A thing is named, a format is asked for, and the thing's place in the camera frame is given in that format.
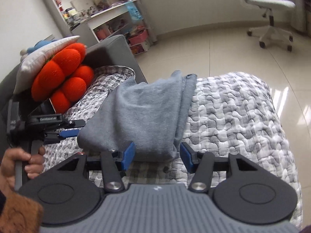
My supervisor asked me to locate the grey knit sweater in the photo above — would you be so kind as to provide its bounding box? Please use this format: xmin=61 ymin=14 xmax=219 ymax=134
xmin=77 ymin=70 xmax=197 ymax=163

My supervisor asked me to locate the person left hand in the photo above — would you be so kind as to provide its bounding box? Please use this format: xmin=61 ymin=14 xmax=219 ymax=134
xmin=0 ymin=146 xmax=46 ymax=192

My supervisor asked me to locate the smartphone on stand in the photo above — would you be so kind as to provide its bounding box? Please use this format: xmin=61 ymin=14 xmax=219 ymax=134
xmin=29 ymin=99 xmax=56 ymax=116

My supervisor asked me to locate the orange pumpkin plush cushion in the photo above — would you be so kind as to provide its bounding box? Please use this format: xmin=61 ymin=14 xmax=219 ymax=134
xmin=31 ymin=43 xmax=94 ymax=114

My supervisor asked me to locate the grey patterned quilt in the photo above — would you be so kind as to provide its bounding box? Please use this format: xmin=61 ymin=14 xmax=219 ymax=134
xmin=44 ymin=66 xmax=303 ymax=229

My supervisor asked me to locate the white pillow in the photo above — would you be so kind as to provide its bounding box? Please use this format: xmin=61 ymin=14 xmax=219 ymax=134
xmin=13 ymin=35 xmax=80 ymax=95

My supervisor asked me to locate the blue plush toy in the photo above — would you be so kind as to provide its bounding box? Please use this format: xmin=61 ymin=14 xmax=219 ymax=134
xmin=20 ymin=40 xmax=55 ymax=56

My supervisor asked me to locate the brown fuzzy sleeve cuff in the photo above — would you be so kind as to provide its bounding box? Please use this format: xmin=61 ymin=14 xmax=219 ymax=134
xmin=1 ymin=192 xmax=43 ymax=233

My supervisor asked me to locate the dark grey sofa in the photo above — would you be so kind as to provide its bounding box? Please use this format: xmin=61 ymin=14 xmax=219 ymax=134
xmin=1 ymin=35 xmax=147 ymax=126

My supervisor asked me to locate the pink storage basket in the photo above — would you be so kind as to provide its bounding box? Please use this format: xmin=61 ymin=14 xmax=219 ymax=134
xmin=129 ymin=29 xmax=149 ymax=45

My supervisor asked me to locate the white desk with shelves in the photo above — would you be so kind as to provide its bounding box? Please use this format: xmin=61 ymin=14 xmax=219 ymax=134
xmin=43 ymin=0 xmax=157 ymax=55

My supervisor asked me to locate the teal hanging bag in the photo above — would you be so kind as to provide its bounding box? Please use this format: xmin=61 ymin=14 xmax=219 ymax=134
xmin=126 ymin=1 xmax=143 ymax=23

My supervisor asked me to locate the grey curtain right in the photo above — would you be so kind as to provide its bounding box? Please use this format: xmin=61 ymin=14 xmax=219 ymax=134
xmin=290 ymin=0 xmax=306 ymax=33

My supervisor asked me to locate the grey office chair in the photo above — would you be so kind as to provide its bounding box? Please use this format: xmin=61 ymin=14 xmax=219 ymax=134
xmin=242 ymin=0 xmax=296 ymax=52

